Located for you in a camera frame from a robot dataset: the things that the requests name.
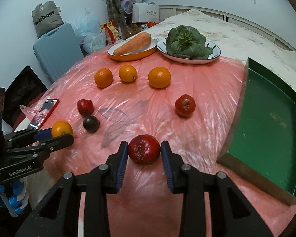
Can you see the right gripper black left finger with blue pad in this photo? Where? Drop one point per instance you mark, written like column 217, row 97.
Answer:
column 57, row 214

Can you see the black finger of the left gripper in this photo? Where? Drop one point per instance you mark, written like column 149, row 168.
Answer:
column 56, row 143

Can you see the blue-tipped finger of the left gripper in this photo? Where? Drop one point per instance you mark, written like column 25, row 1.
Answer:
column 43, row 135

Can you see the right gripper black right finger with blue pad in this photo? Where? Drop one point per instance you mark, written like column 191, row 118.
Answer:
column 231, row 213

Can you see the orange fruit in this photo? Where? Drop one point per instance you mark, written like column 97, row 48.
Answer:
column 127, row 73
column 60, row 128
column 159, row 77
column 103, row 78

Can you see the dark plum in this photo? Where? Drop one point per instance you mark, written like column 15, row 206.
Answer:
column 91, row 124

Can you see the red smartphone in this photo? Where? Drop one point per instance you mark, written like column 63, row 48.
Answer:
column 43, row 114

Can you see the small red apple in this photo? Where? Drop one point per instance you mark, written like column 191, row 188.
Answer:
column 85, row 107

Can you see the pink plastic sheet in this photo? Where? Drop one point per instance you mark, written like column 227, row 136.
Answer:
column 128, row 110

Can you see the green shallow box tray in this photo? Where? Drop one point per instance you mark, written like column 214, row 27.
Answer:
column 261, row 144

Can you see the light blue suitcase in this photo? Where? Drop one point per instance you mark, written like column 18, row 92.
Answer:
column 57, row 51

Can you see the clear plastic bag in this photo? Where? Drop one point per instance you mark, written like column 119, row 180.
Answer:
column 88, row 32

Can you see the grey printed bag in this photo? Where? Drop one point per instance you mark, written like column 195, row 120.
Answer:
column 46, row 17

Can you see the red yellow snack bag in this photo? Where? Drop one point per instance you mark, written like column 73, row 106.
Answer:
column 111, row 32

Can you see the orange rimmed plate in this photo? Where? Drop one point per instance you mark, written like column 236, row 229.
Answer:
column 138, row 54

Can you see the carrot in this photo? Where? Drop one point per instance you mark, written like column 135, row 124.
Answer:
column 134, row 44

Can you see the plaid scarf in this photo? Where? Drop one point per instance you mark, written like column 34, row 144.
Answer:
column 115, row 12

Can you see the white blue-rimmed plate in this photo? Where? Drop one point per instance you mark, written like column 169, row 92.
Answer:
column 215, row 55

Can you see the lower purple fan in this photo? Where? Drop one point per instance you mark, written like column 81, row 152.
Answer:
column 127, row 6

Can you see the white cardboard box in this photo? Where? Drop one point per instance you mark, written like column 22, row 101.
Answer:
column 144, row 13

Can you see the green leafy vegetable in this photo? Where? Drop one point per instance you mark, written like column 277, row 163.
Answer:
column 186, row 42

